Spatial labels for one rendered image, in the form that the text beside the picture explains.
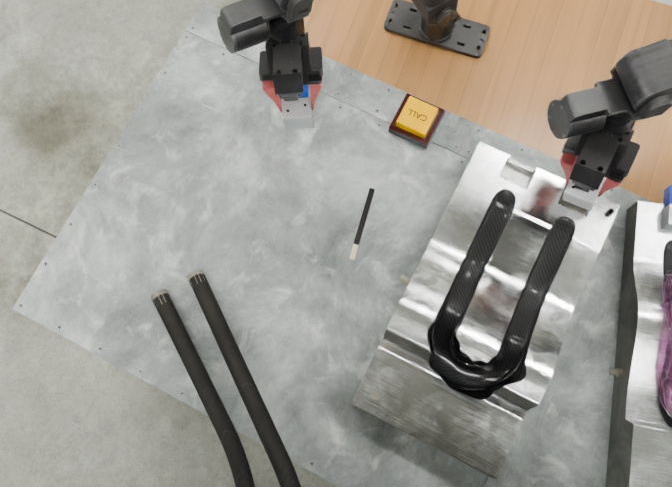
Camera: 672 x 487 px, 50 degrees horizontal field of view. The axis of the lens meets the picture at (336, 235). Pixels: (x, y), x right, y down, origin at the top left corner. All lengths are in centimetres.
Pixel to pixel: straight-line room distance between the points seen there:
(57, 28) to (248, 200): 141
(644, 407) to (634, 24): 74
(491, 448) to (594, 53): 77
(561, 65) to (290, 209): 59
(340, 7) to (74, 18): 130
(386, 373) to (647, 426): 41
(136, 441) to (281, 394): 95
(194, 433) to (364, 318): 95
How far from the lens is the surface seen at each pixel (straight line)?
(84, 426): 222
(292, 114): 124
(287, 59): 112
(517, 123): 142
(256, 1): 111
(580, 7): 157
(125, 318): 136
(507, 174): 131
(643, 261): 134
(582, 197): 123
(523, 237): 126
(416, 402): 122
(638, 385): 128
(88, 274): 140
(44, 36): 263
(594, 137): 112
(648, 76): 104
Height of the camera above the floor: 208
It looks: 75 degrees down
